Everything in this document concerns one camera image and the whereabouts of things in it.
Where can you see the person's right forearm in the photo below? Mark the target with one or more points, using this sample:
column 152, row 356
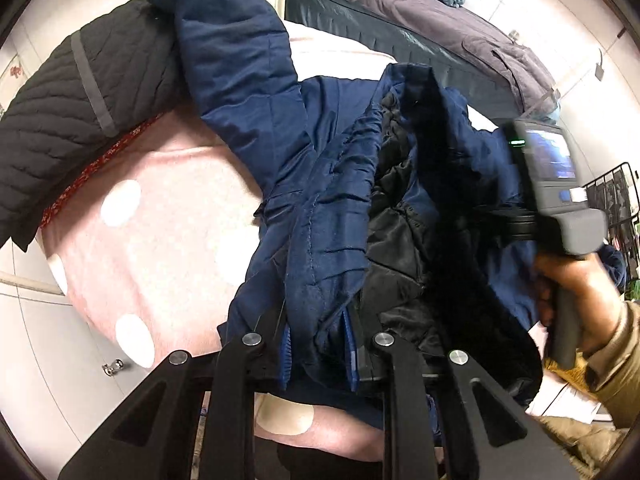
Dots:
column 620, row 370

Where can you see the white papers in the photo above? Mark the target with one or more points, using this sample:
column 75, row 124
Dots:
column 565, row 400

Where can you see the red patterned cloth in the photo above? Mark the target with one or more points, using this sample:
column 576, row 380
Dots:
column 80, row 185

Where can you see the pink polka dot blanket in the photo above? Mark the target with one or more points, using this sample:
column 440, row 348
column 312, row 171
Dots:
column 165, row 240

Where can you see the navy blue padded jacket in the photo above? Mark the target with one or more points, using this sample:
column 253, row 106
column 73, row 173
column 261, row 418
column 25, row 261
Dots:
column 325, row 185

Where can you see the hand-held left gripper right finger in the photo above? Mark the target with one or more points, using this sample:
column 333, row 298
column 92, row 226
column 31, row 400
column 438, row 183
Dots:
column 354, row 360

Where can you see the person's tan clothing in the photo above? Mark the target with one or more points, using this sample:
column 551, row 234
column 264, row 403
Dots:
column 585, row 440

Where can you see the metal knob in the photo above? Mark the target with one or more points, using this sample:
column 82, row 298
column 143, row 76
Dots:
column 114, row 367

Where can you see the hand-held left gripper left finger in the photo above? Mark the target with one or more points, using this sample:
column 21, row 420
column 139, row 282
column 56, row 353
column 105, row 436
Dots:
column 286, row 360

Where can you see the person's right hand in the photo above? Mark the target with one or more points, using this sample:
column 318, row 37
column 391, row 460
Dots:
column 595, row 300

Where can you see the black quilted jacket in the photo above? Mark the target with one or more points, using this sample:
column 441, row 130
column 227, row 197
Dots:
column 50, row 110

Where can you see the grey purple cloth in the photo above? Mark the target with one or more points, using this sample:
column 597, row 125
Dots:
column 425, row 10

